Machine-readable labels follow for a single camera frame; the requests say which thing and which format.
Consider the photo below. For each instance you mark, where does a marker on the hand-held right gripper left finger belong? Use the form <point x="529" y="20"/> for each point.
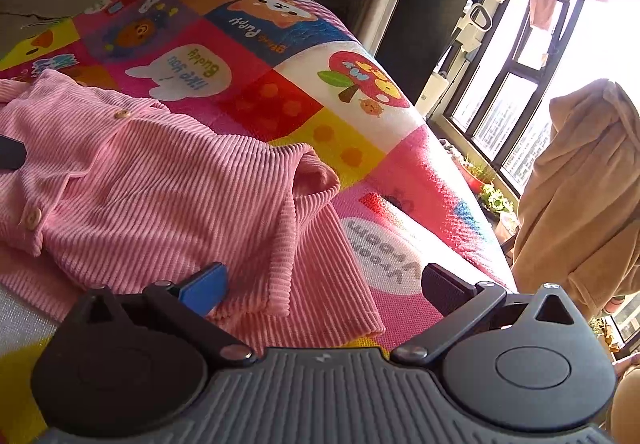
<point x="204" y="293"/>

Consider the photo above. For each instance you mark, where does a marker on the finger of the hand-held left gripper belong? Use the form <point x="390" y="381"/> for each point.
<point x="11" y="153"/>

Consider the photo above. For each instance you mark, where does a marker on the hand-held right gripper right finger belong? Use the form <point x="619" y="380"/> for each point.
<point x="445" y="291"/>

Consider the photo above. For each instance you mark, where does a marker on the pink ribbed garment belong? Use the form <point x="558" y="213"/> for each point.
<point x="150" y="194"/>

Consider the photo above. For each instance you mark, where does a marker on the potted plants on sill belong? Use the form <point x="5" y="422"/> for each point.
<point x="487" y="189"/>

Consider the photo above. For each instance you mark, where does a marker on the hanging beige garment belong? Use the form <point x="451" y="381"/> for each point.
<point x="580" y="184"/>

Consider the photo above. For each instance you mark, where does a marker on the white stick vacuum cleaner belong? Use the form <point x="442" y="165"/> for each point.
<point x="442" y="79"/>

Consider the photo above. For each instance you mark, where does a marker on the colourful printed cartoon blanket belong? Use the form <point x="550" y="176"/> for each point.
<point x="300" y="89"/>

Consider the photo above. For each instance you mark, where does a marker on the black window frame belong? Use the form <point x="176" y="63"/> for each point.
<point x="500" y="99"/>

